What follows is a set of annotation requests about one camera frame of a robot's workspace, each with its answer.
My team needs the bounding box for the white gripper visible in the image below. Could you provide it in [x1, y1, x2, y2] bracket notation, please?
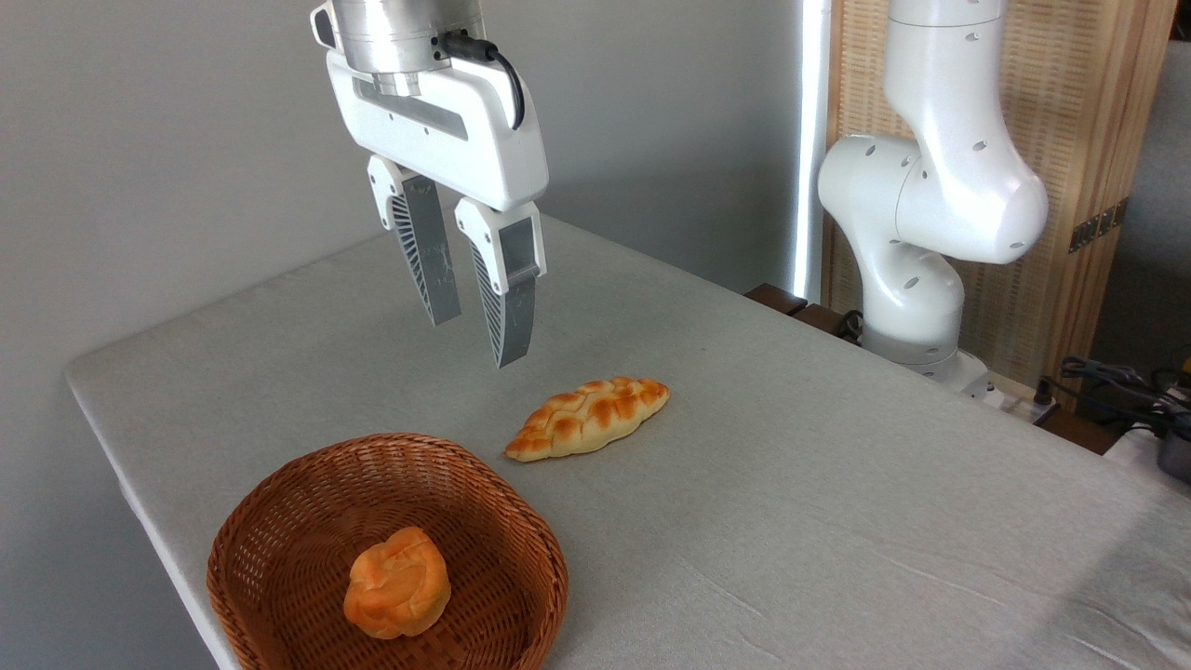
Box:
[325, 48, 551, 369]

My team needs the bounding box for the round orange bread bun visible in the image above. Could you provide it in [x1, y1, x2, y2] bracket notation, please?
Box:
[342, 526, 453, 641]

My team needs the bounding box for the long braided golden bread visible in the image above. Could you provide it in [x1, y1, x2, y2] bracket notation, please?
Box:
[502, 376, 672, 464]

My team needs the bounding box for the brown woven wicker basket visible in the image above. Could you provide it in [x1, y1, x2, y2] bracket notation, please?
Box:
[206, 432, 570, 670]

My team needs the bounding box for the dark brown wooden furniture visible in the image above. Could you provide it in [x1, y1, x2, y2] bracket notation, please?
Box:
[743, 283, 864, 346]

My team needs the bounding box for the grey tablecloth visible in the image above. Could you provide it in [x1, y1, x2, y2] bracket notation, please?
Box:
[63, 212, 1191, 670]

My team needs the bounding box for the white power strip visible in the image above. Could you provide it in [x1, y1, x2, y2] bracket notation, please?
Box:
[982, 372, 1064, 426]

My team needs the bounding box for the dark metal screen hinge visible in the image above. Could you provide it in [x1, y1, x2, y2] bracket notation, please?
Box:
[1067, 196, 1131, 255]

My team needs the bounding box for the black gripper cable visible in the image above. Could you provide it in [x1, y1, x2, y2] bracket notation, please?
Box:
[432, 31, 528, 132]

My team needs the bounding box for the black cable bundle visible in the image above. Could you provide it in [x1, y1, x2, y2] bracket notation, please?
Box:
[1033, 355, 1191, 440]

